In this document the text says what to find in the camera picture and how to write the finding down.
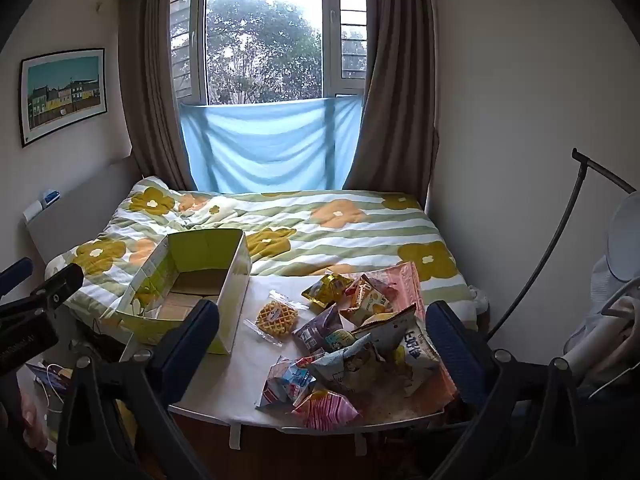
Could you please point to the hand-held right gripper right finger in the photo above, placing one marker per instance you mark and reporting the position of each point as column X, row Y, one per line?
column 452, row 350

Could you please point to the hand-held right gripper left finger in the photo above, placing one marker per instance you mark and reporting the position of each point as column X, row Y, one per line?
column 186, row 345

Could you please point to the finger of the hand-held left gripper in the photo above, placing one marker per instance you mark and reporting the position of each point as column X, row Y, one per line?
column 17, row 271
column 57, row 287

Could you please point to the yellow-green cardboard box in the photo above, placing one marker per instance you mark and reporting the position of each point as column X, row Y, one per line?
column 227, row 285

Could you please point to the waffle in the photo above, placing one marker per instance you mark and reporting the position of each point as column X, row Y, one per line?
column 277, row 317

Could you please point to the large white blue chips bag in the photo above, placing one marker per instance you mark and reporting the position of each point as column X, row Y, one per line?
column 407, row 347

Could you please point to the white floral tablecloth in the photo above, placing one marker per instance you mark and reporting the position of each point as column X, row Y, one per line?
column 237, row 375

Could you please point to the small white box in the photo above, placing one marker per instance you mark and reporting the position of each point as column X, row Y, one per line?
column 34, row 211

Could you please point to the pink floral cloth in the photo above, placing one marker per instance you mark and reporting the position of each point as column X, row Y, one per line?
column 412, row 282

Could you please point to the grey headboard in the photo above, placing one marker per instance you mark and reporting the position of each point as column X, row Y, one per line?
column 85, row 205

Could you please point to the pink red snack packet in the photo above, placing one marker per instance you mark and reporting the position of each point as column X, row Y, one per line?
column 382, row 285

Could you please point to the orange and white bread packet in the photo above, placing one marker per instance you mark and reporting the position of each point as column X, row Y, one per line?
column 366, row 306

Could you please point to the blue white red snack packet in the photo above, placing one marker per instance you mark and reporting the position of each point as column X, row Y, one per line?
column 285, row 381

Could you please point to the pale cartoon print snack bag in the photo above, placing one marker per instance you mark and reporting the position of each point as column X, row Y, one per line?
column 347, row 366

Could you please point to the purple snack packet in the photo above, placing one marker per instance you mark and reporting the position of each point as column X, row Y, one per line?
column 320, row 335

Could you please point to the pink striped snack packet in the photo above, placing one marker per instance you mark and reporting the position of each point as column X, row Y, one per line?
column 325, row 408

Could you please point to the golden yellow snack packet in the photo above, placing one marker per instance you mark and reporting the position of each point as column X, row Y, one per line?
column 325, row 290

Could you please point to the black lamp stand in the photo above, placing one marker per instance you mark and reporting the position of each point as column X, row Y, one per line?
column 555, row 240

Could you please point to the yellow flower striped blanket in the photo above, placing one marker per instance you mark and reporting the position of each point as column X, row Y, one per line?
column 350, row 240

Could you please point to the white standing fan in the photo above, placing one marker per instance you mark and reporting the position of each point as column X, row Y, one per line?
column 622, row 245

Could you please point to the brown curtain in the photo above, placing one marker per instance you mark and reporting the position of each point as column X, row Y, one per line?
column 150, row 110
column 400, row 110

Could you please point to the light blue window cloth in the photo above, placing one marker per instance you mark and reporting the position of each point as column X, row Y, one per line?
column 270, row 145

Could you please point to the window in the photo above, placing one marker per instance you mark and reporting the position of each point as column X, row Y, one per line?
column 265, row 35

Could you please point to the framed wall poster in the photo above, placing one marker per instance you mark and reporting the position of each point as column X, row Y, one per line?
column 62, row 95

